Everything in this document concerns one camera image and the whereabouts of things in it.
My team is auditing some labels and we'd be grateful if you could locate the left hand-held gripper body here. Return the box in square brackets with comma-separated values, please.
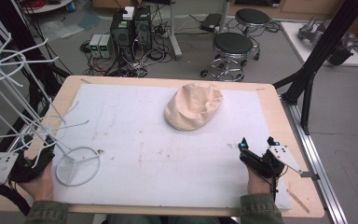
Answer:
[0, 148, 56, 185]

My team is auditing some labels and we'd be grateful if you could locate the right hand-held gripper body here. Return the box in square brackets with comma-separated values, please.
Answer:
[239, 145, 321, 182]

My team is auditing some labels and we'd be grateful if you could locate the person's right hand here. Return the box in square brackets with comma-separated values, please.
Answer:
[246, 167, 280, 197]

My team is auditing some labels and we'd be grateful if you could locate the person's left hand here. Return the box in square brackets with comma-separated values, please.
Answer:
[18, 161, 56, 203]

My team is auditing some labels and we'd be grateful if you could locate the wooden stick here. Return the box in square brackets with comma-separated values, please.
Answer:
[286, 188, 311, 215]

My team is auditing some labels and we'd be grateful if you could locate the beige cloth hat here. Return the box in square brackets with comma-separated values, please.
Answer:
[163, 81, 225, 132]

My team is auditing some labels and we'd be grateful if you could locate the white foam mat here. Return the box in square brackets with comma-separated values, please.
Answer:
[50, 83, 294, 212]

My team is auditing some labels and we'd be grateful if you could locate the black round stool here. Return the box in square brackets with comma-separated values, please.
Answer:
[200, 31, 261, 83]
[234, 7, 272, 35]

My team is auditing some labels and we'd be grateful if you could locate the white platform board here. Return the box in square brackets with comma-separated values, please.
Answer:
[280, 21, 358, 68]

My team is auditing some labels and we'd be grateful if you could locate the grey power supply unit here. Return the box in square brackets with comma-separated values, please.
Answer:
[98, 33, 115, 59]
[88, 33, 103, 59]

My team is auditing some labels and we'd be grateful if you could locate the clear plastic sheet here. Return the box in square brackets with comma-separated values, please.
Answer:
[38, 19, 86, 42]

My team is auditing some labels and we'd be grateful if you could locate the grey robot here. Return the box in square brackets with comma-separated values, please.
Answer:
[297, 16, 356, 67]

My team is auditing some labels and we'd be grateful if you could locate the black flat box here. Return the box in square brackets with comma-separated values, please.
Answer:
[199, 12, 224, 33]

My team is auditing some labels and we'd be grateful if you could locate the black computer tower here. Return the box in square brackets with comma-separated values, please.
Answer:
[132, 5, 154, 53]
[109, 8, 135, 63]

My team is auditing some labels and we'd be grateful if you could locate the grey metal table leg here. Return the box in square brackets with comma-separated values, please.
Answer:
[167, 0, 184, 61]

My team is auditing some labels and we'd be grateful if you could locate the round white table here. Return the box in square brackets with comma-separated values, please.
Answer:
[20, 0, 75, 15]

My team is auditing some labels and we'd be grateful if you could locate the white box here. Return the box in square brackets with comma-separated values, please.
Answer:
[122, 6, 135, 21]

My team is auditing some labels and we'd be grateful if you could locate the thin black cable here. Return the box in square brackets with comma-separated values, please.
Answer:
[267, 161, 291, 202]

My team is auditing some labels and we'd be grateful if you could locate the black sleeved cable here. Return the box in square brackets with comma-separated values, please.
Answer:
[0, 172, 33, 217]

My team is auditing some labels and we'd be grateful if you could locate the white wire hat rack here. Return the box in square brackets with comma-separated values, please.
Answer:
[0, 32, 103, 188]

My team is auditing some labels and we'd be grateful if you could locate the aluminium rail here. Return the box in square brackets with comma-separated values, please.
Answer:
[280, 95, 350, 224]

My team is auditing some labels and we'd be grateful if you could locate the tangle of floor cables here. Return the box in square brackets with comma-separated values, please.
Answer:
[79, 18, 175, 78]

